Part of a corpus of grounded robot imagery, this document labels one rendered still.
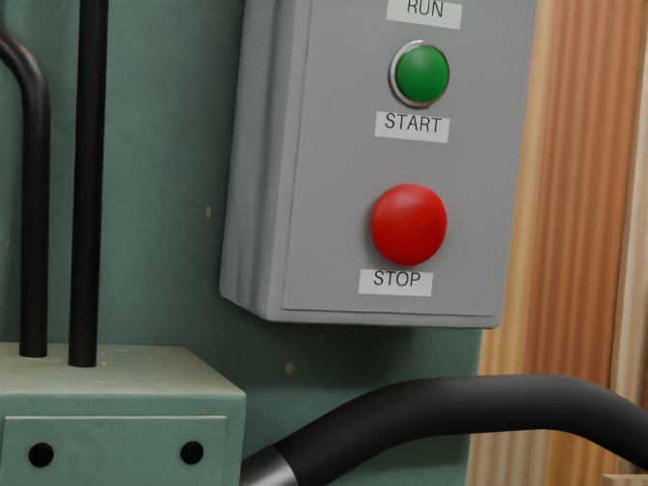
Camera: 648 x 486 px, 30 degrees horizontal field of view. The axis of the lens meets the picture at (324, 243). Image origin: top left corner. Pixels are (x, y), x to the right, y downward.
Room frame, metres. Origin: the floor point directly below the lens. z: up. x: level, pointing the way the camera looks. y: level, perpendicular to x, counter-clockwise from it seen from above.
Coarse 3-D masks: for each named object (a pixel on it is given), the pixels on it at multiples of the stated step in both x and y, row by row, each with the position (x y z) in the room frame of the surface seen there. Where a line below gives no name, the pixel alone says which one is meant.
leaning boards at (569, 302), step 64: (576, 0) 1.99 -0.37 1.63; (640, 0) 2.03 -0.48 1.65; (576, 64) 1.98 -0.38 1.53; (640, 64) 2.01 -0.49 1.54; (576, 128) 1.98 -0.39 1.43; (640, 128) 2.00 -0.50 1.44; (576, 192) 1.98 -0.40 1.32; (640, 192) 2.00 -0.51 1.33; (512, 256) 1.90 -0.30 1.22; (576, 256) 1.98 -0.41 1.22; (640, 256) 1.99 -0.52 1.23; (512, 320) 1.90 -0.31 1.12; (576, 320) 1.98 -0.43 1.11; (640, 320) 1.99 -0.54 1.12; (640, 384) 1.99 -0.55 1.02; (512, 448) 1.76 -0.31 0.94; (576, 448) 1.82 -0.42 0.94
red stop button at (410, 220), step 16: (400, 192) 0.44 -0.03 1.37; (416, 192) 0.44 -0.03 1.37; (432, 192) 0.44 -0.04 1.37; (384, 208) 0.43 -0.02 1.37; (400, 208) 0.44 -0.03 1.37; (416, 208) 0.44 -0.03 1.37; (432, 208) 0.44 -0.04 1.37; (384, 224) 0.43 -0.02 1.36; (400, 224) 0.44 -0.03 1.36; (416, 224) 0.44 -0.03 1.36; (432, 224) 0.44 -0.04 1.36; (384, 240) 0.43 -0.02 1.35; (400, 240) 0.44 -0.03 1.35; (416, 240) 0.44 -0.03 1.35; (432, 240) 0.44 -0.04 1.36; (384, 256) 0.44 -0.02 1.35; (400, 256) 0.44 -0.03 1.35; (416, 256) 0.44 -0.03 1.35
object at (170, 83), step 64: (0, 0) 0.47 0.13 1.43; (64, 0) 0.46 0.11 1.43; (128, 0) 0.47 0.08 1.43; (192, 0) 0.48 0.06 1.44; (0, 64) 0.46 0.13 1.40; (64, 64) 0.46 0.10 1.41; (128, 64) 0.47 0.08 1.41; (192, 64) 0.48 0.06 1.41; (0, 128) 0.45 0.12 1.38; (64, 128) 0.46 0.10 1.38; (128, 128) 0.47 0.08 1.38; (192, 128) 0.48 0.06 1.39; (0, 192) 0.45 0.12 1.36; (64, 192) 0.46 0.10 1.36; (128, 192) 0.47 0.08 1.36; (192, 192) 0.48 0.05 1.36; (0, 256) 0.45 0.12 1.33; (64, 256) 0.46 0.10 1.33; (128, 256) 0.47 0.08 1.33; (192, 256) 0.48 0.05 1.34; (0, 320) 0.45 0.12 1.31; (64, 320) 0.46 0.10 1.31; (128, 320) 0.47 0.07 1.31; (192, 320) 0.48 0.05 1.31; (256, 320) 0.49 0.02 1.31; (256, 384) 0.49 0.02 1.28; (320, 384) 0.50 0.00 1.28; (384, 384) 0.52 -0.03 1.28; (256, 448) 0.49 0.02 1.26; (448, 448) 0.53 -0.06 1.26
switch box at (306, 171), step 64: (256, 0) 0.47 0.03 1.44; (320, 0) 0.43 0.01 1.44; (384, 0) 0.44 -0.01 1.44; (448, 0) 0.45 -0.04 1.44; (512, 0) 0.46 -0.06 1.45; (256, 64) 0.46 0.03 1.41; (320, 64) 0.43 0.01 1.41; (384, 64) 0.44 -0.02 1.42; (448, 64) 0.45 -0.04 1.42; (512, 64) 0.46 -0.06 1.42; (256, 128) 0.45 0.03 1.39; (320, 128) 0.43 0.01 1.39; (448, 128) 0.45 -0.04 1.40; (512, 128) 0.46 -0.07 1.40; (256, 192) 0.45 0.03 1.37; (320, 192) 0.43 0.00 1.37; (384, 192) 0.44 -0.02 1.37; (448, 192) 0.45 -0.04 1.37; (512, 192) 0.47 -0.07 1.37; (256, 256) 0.44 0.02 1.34; (320, 256) 0.44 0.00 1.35; (448, 256) 0.46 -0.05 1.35; (320, 320) 0.44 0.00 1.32; (384, 320) 0.45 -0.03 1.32; (448, 320) 0.46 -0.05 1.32
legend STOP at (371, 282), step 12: (372, 276) 0.44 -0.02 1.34; (384, 276) 0.45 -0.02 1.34; (396, 276) 0.45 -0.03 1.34; (408, 276) 0.45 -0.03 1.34; (420, 276) 0.45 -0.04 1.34; (432, 276) 0.45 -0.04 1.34; (360, 288) 0.44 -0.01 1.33; (372, 288) 0.44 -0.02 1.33; (384, 288) 0.45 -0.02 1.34; (396, 288) 0.45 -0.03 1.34; (408, 288) 0.45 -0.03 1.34; (420, 288) 0.45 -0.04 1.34
